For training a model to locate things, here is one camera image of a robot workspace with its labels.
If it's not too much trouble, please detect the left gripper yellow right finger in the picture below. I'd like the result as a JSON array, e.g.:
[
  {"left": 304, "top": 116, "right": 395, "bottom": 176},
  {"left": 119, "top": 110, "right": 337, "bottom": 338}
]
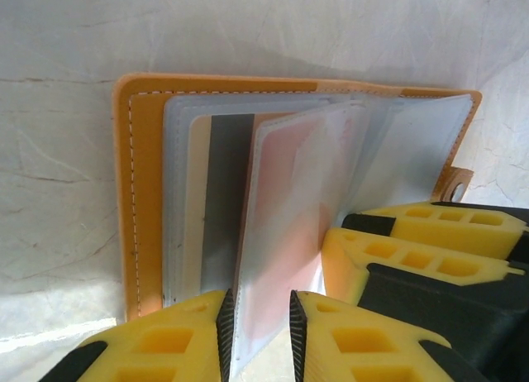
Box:
[{"left": 288, "top": 289, "right": 491, "bottom": 382}]

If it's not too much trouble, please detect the cream card with magnetic stripe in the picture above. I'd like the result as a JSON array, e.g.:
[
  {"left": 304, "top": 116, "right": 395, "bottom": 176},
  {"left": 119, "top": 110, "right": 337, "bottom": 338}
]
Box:
[{"left": 181, "top": 112, "right": 257, "bottom": 304}]

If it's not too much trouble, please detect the orange leather card holder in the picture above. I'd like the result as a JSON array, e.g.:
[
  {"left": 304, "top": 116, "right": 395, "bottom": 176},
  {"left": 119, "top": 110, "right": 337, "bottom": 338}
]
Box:
[{"left": 112, "top": 71, "right": 484, "bottom": 322}]

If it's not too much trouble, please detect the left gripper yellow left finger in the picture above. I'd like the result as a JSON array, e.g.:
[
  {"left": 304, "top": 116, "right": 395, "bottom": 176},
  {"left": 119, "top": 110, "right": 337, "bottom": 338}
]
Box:
[{"left": 37, "top": 288, "right": 237, "bottom": 382}]

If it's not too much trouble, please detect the red credit card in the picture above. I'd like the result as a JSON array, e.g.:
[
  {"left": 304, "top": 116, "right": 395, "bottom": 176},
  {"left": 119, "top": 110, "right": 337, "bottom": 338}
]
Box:
[{"left": 237, "top": 112, "right": 360, "bottom": 350}]

